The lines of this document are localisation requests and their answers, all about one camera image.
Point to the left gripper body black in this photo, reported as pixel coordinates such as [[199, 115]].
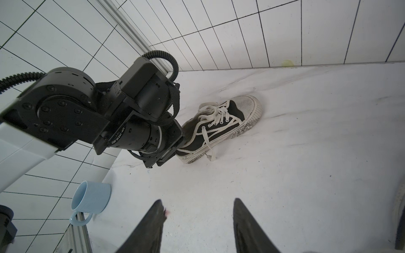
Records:
[[147, 142]]

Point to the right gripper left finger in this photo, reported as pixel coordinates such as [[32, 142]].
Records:
[[147, 236]]

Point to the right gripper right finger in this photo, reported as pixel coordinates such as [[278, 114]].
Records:
[[249, 236]]

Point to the black white sneaker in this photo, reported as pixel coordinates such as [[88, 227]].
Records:
[[398, 216], [215, 123]]

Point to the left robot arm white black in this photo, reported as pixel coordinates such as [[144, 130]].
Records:
[[136, 113]]

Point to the aluminium rail frame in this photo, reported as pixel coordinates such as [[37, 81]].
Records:
[[75, 240]]

